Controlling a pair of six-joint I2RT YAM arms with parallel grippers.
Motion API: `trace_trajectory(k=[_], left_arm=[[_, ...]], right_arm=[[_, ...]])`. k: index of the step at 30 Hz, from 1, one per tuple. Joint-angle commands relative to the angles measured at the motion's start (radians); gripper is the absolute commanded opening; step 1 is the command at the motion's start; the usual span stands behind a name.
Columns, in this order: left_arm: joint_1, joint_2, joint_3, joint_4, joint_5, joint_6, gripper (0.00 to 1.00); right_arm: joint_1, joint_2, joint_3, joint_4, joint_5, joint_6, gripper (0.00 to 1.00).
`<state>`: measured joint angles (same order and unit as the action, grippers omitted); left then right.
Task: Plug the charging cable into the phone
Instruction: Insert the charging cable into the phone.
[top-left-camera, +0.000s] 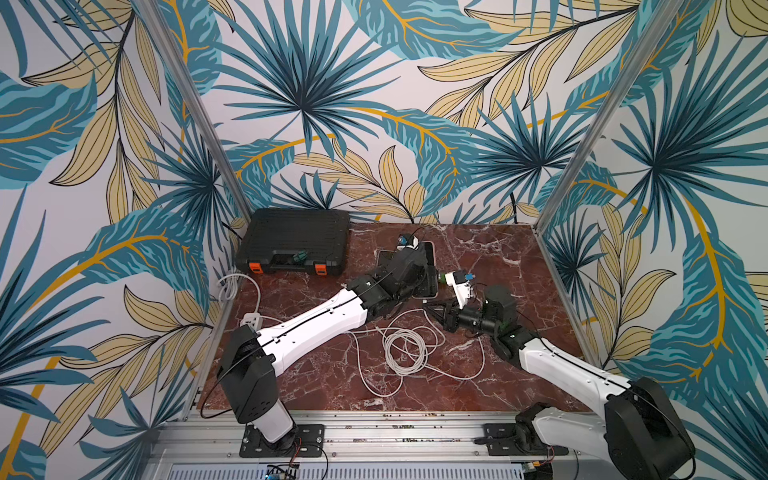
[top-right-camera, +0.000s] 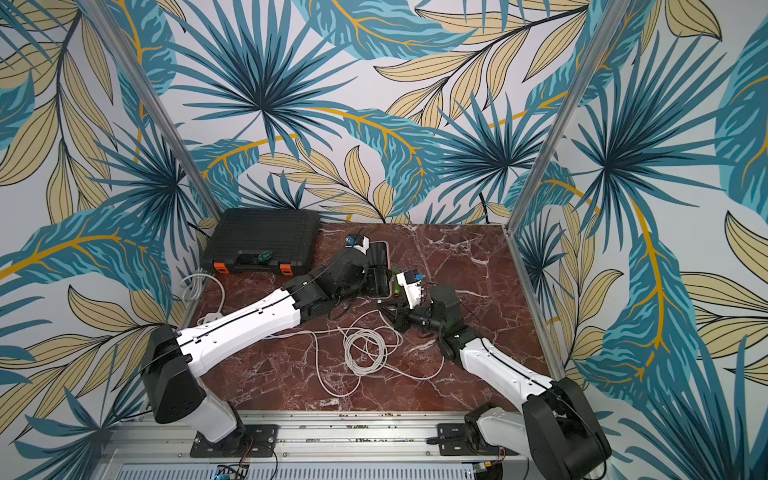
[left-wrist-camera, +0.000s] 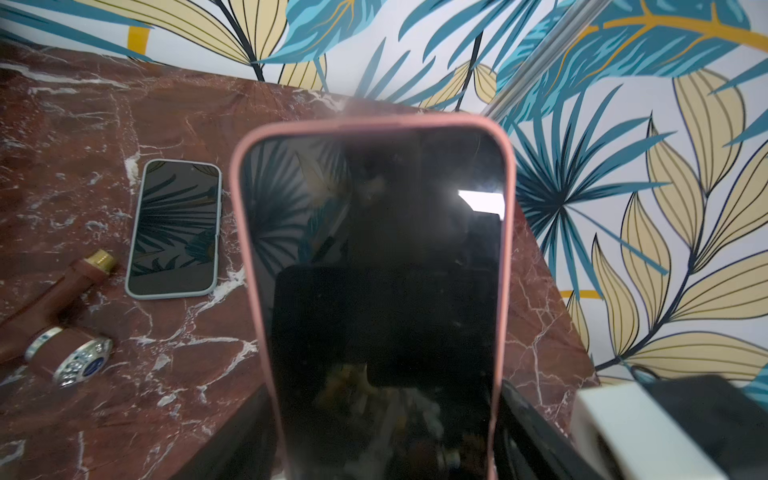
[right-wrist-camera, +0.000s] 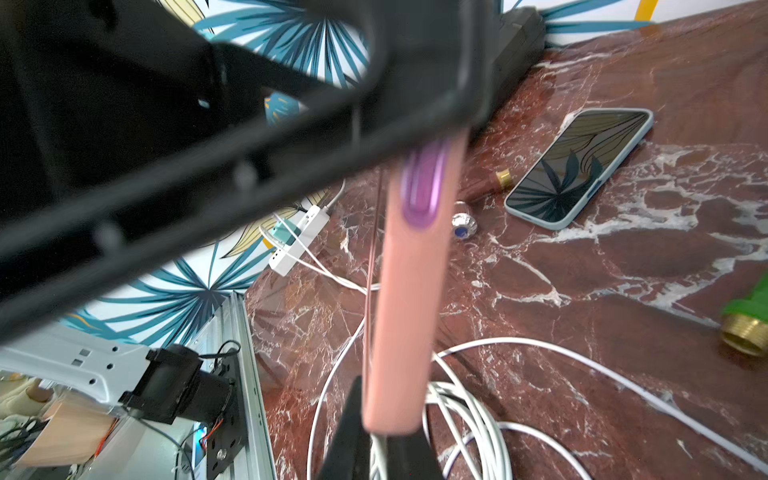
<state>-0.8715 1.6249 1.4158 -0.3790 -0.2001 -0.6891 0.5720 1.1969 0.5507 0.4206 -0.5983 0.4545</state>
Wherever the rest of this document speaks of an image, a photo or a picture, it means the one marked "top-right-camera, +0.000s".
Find white charging cable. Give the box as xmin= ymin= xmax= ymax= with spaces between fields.
xmin=179 ymin=272 xmax=446 ymax=398

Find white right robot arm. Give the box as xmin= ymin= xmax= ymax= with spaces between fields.
xmin=379 ymin=286 xmax=612 ymax=479

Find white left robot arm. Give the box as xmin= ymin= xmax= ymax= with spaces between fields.
xmin=139 ymin=234 xmax=391 ymax=458

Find black plastic tool case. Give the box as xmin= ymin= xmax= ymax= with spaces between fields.
xmin=201 ymin=208 xmax=320 ymax=277

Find white power strip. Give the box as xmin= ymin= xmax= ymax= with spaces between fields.
xmin=196 ymin=311 xmax=223 ymax=326

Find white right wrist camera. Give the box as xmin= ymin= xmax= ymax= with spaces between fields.
xmin=396 ymin=270 xmax=424 ymax=309

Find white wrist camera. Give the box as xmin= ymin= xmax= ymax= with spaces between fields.
xmin=396 ymin=270 xmax=424 ymax=309
xmin=345 ymin=233 xmax=370 ymax=254

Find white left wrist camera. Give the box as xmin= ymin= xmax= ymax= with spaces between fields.
xmin=345 ymin=233 xmax=370 ymax=254

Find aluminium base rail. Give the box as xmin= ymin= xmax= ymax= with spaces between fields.
xmin=92 ymin=411 xmax=541 ymax=479

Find aluminium frame post right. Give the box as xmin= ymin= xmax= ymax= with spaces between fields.
xmin=506 ymin=0 xmax=630 ymax=239

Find aluminium frame post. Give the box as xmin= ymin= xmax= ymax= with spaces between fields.
xmin=79 ymin=0 xmax=221 ymax=221
xmin=506 ymin=0 xmax=630 ymax=239

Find aluminium frame post left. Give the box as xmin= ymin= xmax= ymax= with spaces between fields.
xmin=79 ymin=0 xmax=221 ymax=221

